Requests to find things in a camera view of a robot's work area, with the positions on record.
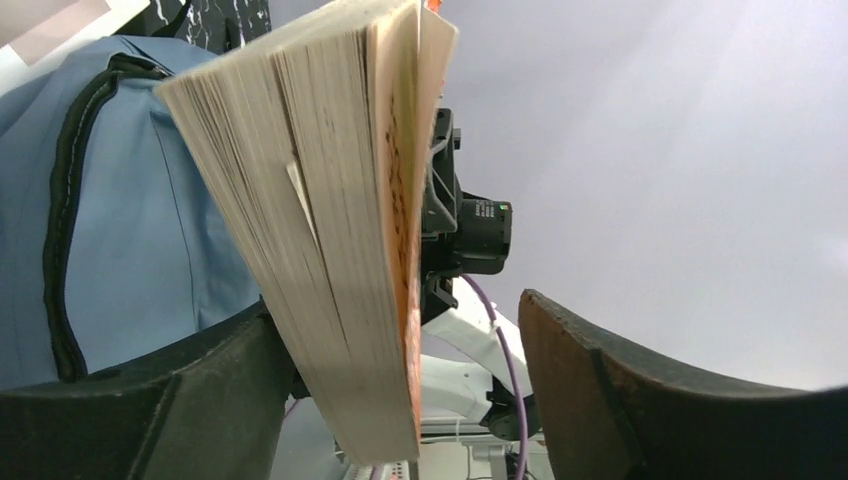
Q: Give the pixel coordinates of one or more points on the white art book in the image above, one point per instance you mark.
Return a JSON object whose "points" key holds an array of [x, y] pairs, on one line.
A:
{"points": [[37, 35]]}

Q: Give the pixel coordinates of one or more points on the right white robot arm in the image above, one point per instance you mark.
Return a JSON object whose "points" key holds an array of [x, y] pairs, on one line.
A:
{"points": [[492, 387]]}

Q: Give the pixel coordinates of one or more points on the orange green treehouse book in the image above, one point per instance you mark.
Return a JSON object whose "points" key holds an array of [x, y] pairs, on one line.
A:
{"points": [[314, 141]]}

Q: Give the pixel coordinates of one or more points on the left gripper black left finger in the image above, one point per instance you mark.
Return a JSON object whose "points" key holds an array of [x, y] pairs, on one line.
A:
{"points": [[209, 406]]}

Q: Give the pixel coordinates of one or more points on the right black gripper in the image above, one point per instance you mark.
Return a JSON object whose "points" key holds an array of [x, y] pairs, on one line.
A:
{"points": [[461, 233]]}

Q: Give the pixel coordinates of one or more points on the blue student backpack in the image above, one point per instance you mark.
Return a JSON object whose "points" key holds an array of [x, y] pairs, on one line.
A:
{"points": [[111, 245]]}

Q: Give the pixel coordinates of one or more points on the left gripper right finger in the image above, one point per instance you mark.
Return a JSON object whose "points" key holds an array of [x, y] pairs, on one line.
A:
{"points": [[613, 409]]}

